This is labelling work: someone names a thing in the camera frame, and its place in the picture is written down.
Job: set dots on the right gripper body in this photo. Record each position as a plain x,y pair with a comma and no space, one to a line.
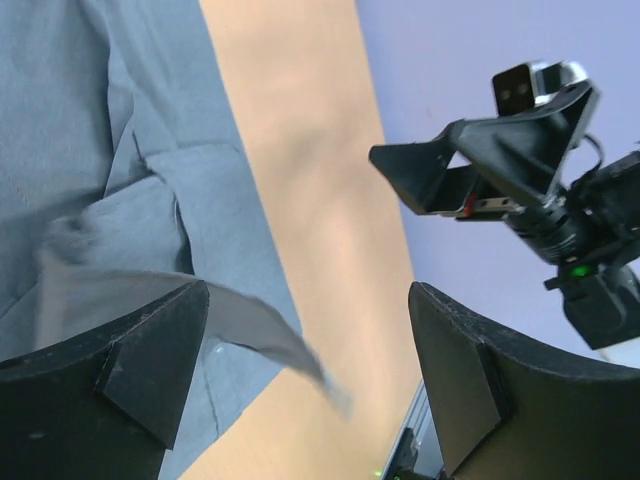
521,157

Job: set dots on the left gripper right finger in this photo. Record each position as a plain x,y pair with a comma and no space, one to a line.
507,406

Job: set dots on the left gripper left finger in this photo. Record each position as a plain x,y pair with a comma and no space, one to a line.
105,404

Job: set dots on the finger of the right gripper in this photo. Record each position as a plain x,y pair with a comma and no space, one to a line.
420,175

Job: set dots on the grey long sleeve shirt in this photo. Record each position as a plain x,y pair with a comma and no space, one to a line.
123,178

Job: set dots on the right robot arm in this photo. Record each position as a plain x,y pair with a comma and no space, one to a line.
600,299

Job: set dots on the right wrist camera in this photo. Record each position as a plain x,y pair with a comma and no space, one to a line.
532,84

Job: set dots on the aluminium mounting rail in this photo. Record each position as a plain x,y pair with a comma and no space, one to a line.
416,452

